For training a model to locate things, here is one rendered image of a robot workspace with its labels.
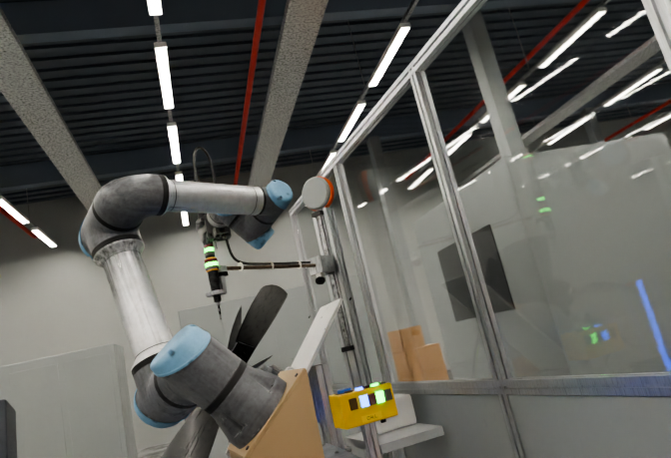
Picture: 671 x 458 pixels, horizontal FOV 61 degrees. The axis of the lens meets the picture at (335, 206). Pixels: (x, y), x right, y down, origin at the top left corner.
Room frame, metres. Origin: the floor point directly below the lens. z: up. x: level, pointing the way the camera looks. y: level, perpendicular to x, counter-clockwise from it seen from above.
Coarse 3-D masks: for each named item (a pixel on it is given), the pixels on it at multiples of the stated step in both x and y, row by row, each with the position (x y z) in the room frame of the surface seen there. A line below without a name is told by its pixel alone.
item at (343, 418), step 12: (384, 384) 1.67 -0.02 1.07; (336, 396) 1.63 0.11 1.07; (348, 396) 1.63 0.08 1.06; (336, 408) 1.65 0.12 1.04; (348, 408) 1.62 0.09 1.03; (360, 408) 1.64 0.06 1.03; (372, 408) 1.65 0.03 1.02; (384, 408) 1.66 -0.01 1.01; (396, 408) 1.68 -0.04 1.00; (336, 420) 1.67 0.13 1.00; (348, 420) 1.62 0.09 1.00; (360, 420) 1.63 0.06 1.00; (372, 420) 1.65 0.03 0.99; (384, 420) 1.70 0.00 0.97
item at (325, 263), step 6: (312, 258) 2.40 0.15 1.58; (318, 258) 2.38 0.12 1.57; (324, 258) 2.40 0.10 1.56; (330, 258) 2.44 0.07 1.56; (318, 264) 2.39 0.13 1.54; (324, 264) 2.39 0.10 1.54; (330, 264) 2.43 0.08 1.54; (312, 270) 2.41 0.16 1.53; (318, 270) 2.39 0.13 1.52; (324, 270) 2.39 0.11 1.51; (330, 270) 2.42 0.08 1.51
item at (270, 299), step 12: (264, 288) 1.89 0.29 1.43; (276, 288) 1.98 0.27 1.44; (264, 300) 1.95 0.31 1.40; (276, 300) 2.02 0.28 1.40; (252, 312) 1.93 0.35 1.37; (264, 312) 1.99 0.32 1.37; (276, 312) 2.05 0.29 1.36; (252, 324) 1.97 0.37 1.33; (264, 324) 2.03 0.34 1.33; (240, 336) 1.96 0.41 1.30; (252, 336) 2.00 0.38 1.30
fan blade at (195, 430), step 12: (192, 420) 1.93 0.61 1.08; (204, 420) 1.91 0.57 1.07; (180, 432) 1.92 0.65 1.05; (192, 432) 1.90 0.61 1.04; (204, 432) 1.89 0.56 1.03; (216, 432) 1.88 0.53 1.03; (180, 444) 1.89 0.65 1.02; (192, 444) 1.87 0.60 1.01; (204, 444) 1.86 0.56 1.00; (168, 456) 1.89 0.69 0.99; (180, 456) 1.86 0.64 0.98; (192, 456) 1.84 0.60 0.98; (204, 456) 1.83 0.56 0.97
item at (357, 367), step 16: (320, 240) 2.51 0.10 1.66; (336, 240) 2.50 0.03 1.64; (336, 256) 2.47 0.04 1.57; (336, 272) 2.49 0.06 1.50; (352, 304) 2.51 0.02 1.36; (336, 320) 2.51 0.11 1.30; (352, 320) 2.49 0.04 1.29; (352, 336) 2.48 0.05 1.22; (352, 352) 2.49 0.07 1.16; (352, 368) 2.50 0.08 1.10; (368, 368) 2.51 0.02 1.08; (352, 384) 2.51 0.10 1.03; (368, 384) 2.49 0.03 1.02
